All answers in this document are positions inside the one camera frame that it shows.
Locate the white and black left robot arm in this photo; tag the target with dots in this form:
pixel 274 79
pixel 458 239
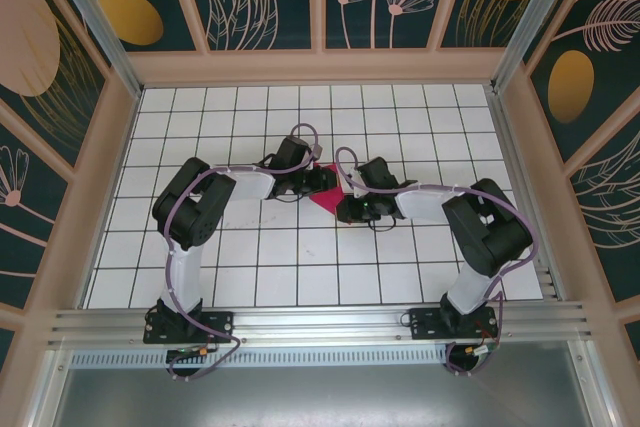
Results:
pixel 245 187

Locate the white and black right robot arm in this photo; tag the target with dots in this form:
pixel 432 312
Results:
pixel 420 204

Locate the grey metal sheet panel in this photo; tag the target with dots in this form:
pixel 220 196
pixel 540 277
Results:
pixel 320 397

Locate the aluminium mounting rail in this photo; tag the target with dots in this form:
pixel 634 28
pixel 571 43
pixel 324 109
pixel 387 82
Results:
pixel 320 322

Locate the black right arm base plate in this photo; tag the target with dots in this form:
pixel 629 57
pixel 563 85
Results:
pixel 425 324

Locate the aluminium side rail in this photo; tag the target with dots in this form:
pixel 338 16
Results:
pixel 509 147

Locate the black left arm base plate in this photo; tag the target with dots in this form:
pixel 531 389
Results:
pixel 220 324

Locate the aluminium frame post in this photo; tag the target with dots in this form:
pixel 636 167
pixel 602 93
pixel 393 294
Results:
pixel 106 32
pixel 527 22

